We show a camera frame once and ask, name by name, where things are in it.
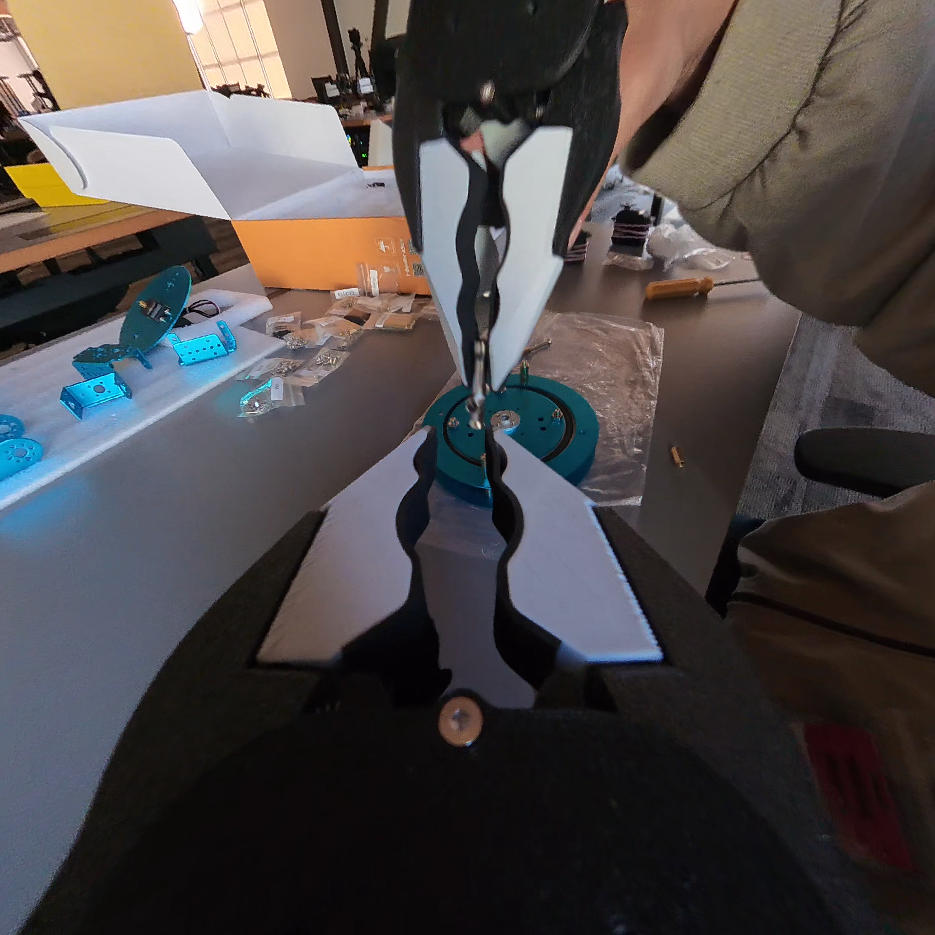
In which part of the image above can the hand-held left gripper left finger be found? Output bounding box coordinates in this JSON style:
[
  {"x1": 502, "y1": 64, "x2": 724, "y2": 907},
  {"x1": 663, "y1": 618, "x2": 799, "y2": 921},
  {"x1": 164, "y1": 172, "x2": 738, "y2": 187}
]
[{"x1": 256, "y1": 428, "x2": 441, "y2": 707}]

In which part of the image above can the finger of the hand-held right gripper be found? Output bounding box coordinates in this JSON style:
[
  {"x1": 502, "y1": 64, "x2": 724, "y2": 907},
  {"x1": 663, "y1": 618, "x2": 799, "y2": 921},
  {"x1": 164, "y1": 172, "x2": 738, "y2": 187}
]
[
  {"x1": 482, "y1": 126, "x2": 576, "y2": 393},
  {"x1": 418, "y1": 137, "x2": 489, "y2": 390}
]

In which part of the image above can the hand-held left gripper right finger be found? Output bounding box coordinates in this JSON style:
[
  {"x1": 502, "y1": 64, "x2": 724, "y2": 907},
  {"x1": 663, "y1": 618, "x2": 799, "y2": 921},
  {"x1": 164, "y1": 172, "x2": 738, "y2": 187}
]
[{"x1": 484, "y1": 430, "x2": 663, "y2": 704}]

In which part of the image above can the metal cross socket wrench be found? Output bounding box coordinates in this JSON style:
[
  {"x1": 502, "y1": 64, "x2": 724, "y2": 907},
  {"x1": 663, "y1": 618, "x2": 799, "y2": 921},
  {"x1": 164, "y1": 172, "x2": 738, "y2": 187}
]
[{"x1": 467, "y1": 223, "x2": 506, "y2": 432}]

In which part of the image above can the teal round turntable base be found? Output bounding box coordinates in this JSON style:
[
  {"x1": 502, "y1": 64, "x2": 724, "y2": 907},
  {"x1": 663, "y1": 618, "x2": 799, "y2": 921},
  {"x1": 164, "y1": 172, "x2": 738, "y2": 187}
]
[{"x1": 424, "y1": 380, "x2": 601, "y2": 508}]

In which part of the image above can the person's right hand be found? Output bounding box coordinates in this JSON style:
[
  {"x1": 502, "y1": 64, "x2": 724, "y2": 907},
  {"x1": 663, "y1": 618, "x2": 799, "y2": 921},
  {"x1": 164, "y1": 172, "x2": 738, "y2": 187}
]
[{"x1": 618, "y1": 0, "x2": 739, "y2": 170}]

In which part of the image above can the orange cardboard box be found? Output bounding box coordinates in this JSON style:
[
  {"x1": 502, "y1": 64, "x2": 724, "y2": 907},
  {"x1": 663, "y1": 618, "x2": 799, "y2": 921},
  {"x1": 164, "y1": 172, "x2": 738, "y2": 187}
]
[{"x1": 18, "y1": 89, "x2": 439, "y2": 295}]

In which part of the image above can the pile of small parts bags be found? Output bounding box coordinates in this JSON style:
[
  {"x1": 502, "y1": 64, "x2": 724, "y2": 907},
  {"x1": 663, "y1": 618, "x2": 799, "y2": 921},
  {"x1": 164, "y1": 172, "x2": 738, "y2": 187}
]
[{"x1": 237, "y1": 262, "x2": 443, "y2": 419}]

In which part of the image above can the crumpled clear wrapper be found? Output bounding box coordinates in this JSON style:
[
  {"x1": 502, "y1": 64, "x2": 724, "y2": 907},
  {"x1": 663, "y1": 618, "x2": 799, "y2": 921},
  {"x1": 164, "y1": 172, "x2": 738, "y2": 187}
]
[{"x1": 602, "y1": 219, "x2": 753, "y2": 273}]

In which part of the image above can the large clear plastic bag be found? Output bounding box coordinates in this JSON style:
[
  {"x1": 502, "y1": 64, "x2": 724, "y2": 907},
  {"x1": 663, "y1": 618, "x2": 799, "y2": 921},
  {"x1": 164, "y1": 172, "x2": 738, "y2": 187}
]
[{"x1": 405, "y1": 310, "x2": 666, "y2": 542}]

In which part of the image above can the person's beige jacket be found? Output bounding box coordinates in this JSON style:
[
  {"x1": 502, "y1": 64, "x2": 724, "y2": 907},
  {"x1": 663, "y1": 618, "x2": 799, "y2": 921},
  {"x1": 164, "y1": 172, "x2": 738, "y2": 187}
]
[{"x1": 705, "y1": 482, "x2": 935, "y2": 935}]

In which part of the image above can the teal oval plate with servo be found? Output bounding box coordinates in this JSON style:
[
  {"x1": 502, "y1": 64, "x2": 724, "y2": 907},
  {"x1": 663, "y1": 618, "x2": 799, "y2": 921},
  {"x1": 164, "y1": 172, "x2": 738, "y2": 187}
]
[{"x1": 119, "y1": 265, "x2": 193, "y2": 370}]

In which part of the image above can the black chair armrest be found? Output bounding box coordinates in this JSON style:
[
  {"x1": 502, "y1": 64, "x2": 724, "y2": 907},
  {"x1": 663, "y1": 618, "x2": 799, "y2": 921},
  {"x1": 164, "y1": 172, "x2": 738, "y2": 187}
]
[{"x1": 795, "y1": 427, "x2": 935, "y2": 499}]

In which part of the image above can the wooden table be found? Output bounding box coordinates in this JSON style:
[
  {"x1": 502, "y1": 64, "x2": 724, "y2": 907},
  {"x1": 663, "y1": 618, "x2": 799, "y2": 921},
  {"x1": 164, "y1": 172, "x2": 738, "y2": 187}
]
[{"x1": 0, "y1": 205, "x2": 220, "y2": 308}]

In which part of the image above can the yellow board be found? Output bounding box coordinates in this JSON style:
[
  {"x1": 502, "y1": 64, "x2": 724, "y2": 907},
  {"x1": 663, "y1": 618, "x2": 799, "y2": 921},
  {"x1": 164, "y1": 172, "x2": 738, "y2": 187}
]
[{"x1": 3, "y1": 162, "x2": 109, "y2": 209}]

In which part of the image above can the yellow handle screwdriver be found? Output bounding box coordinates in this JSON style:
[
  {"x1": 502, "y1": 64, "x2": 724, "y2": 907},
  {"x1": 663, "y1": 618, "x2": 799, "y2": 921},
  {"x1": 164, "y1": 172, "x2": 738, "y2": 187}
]
[{"x1": 644, "y1": 276, "x2": 761, "y2": 302}]

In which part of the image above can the camera on tripod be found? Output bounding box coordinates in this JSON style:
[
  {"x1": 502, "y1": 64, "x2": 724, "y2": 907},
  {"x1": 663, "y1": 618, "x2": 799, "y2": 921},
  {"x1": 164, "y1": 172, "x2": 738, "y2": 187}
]
[{"x1": 343, "y1": 28, "x2": 375, "y2": 99}]

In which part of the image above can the blue perforated bracket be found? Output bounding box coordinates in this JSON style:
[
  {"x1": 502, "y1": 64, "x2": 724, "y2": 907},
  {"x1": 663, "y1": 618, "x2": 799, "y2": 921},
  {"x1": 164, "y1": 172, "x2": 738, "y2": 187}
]
[{"x1": 169, "y1": 323, "x2": 239, "y2": 367}]

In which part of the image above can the blue U bracket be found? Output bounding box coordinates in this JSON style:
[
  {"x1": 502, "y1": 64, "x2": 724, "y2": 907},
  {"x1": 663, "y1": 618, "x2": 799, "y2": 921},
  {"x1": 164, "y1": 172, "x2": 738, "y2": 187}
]
[{"x1": 58, "y1": 371, "x2": 134, "y2": 422}]

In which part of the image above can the blue angled bracket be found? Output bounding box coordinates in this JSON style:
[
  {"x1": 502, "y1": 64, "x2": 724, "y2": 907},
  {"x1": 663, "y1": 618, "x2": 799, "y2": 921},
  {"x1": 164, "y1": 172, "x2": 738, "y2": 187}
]
[{"x1": 72, "y1": 343, "x2": 154, "y2": 371}]

